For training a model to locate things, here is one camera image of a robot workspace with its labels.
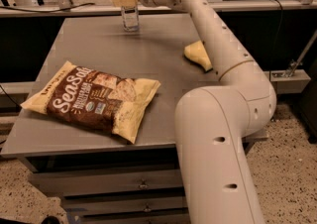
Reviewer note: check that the clear plastic water bottle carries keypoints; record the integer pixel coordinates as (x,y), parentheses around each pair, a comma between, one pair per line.
(130,17)

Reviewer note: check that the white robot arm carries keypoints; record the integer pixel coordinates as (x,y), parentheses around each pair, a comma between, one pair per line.
(211,122)

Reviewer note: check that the brown sea salt chip bag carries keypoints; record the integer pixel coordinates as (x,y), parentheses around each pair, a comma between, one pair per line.
(95,99)

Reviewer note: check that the yellow sponge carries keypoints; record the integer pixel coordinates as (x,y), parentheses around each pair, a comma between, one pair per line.
(195,52)

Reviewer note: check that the grey drawer cabinet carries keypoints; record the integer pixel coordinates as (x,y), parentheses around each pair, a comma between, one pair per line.
(47,144)

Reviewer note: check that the top grey drawer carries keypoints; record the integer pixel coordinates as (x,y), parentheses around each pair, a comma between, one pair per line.
(106,180)

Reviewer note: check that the grey drawer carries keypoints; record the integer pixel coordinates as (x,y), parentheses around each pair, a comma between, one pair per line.
(106,180)
(157,217)
(138,203)

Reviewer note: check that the middle grey drawer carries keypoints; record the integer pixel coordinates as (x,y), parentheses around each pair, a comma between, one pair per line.
(138,203)

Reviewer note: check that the bottom grey drawer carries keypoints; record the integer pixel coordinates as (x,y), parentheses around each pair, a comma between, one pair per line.
(157,217)

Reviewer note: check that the grey metal rail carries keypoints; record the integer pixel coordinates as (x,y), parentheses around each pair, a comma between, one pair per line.
(91,10)

